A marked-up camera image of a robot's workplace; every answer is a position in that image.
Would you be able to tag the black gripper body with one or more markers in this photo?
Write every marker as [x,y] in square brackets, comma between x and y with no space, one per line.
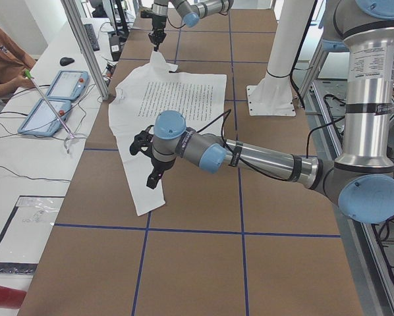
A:
[158,22]
[159,165]

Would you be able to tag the near blue teach pendant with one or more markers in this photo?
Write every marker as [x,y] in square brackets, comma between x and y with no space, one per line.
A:
[41,121]

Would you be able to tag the clear plastic sheet mat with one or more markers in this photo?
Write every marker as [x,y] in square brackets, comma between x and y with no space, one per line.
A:
[25,233]

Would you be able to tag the green handled reacher stick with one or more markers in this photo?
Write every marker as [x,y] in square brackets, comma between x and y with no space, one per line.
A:
[71,136]

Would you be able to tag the blue teach pendant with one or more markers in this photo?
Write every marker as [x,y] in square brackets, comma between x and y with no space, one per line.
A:
[68,85]
[41,121]

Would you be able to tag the person in brown shirt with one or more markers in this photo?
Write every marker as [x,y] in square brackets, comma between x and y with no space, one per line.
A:
[14,61]

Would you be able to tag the far blue teach pendant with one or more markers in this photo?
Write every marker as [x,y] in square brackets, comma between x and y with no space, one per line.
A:
[68,85]

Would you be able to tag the black keyboard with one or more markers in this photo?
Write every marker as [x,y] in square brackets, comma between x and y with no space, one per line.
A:
[91,35]

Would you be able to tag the black computer mouse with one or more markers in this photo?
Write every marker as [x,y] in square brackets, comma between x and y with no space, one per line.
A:
[65,61]

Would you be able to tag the white camera stand post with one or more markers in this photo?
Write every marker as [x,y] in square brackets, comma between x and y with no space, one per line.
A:
[273,95]

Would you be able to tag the aluminium frame post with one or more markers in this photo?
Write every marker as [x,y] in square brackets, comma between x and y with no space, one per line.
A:
[79,32]

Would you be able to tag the red object at edge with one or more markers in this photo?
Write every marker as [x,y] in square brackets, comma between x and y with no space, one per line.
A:
[11,298]

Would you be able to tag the white printed t-shirt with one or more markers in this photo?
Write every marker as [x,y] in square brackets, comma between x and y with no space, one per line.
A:
[157,95]

